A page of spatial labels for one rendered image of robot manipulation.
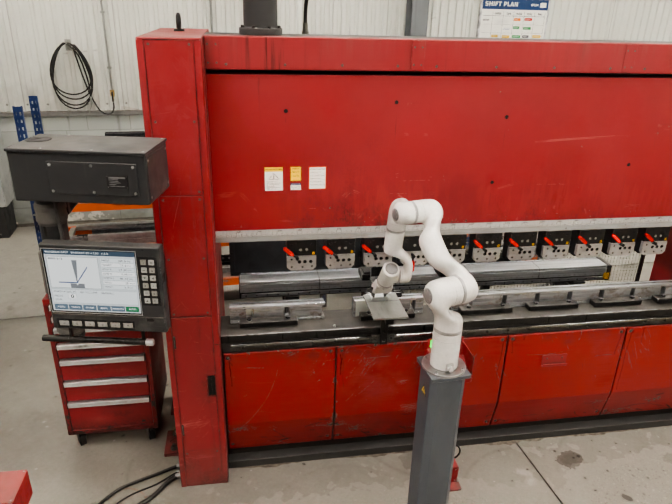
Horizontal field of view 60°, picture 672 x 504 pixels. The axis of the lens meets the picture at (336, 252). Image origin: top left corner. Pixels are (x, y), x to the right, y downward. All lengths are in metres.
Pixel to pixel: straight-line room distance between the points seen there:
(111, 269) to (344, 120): 1.24
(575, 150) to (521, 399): 1.47
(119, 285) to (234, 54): 1.10
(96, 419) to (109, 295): 1.46
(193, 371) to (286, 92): 1.42
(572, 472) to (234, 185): 2.49
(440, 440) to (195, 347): 1.23
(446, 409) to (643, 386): 1.74
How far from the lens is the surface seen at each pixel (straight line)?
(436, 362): 2.55
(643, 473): 3.98
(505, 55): 2.96
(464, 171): 3.01
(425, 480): 2.90
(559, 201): 3.30
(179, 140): 2.56
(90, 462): 3.78
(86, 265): 2.35
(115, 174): 2.20
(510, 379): 3.57
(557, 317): 3.48
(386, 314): 2.96
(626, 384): 4.01
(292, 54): 2.70
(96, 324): 2.45
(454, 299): 2.38
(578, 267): 3.88
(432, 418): 2.66
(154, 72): 2.52
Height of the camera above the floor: 2.43
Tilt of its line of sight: 23 degrees down
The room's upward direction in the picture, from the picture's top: 2 degrees clockwise
